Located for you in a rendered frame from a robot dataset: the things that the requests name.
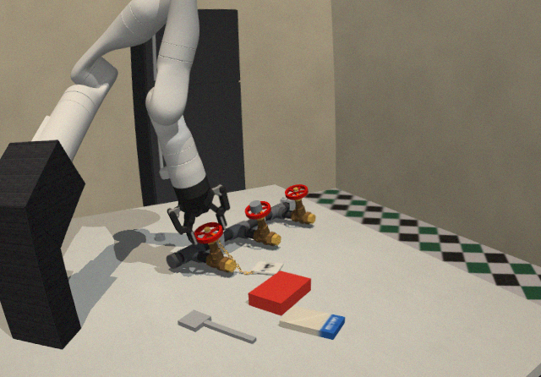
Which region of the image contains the grey cylinder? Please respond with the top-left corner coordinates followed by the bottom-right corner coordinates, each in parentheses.
top-left (249, 200), bottom-right (263, 213)

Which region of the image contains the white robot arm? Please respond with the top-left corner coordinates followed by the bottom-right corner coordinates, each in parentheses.
top-left (32, 0), bottom-right (205, 189)

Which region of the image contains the red rectangular block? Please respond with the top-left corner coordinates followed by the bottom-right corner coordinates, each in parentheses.
top-left (249, 270), bottom-right (311, 316)

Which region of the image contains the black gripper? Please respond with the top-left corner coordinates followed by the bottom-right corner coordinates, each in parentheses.
top-left (167, 174), bottom-right (230, 245)

